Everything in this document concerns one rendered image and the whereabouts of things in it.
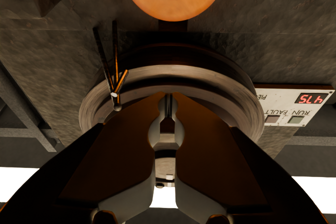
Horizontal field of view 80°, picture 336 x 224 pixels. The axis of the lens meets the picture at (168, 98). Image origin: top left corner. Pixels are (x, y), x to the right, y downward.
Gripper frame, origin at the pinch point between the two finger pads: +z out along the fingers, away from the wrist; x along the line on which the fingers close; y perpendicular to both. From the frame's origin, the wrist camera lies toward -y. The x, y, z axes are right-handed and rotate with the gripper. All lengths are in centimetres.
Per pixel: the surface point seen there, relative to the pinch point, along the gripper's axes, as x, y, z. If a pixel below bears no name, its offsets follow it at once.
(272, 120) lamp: 34, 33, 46
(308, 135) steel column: 345, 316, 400
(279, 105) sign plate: 34, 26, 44
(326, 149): 593, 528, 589
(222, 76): 9.6, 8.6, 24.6
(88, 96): -17.8, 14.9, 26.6
